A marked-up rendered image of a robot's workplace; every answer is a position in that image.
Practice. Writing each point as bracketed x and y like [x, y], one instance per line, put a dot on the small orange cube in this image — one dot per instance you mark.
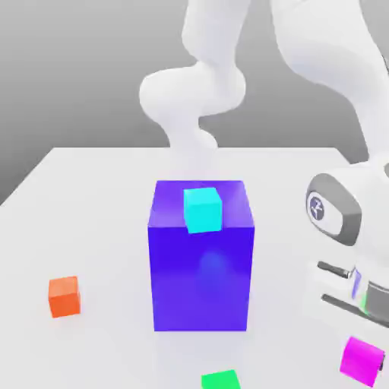
[64, 299]

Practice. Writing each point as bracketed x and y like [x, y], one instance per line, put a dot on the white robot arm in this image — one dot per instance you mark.
[212, 85]

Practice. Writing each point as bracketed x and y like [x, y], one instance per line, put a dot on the small cyan cube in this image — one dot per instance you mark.
[203, 212]

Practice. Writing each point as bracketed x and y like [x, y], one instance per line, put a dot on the large blue box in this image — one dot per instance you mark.
[200, 279]

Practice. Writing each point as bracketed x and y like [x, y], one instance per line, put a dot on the small green cube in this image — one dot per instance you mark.
[220, 381]

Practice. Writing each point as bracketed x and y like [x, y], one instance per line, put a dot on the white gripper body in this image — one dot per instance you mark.
[349, 319]

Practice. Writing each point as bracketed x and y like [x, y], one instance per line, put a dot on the small magenta cube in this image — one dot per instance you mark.
[360, 363]

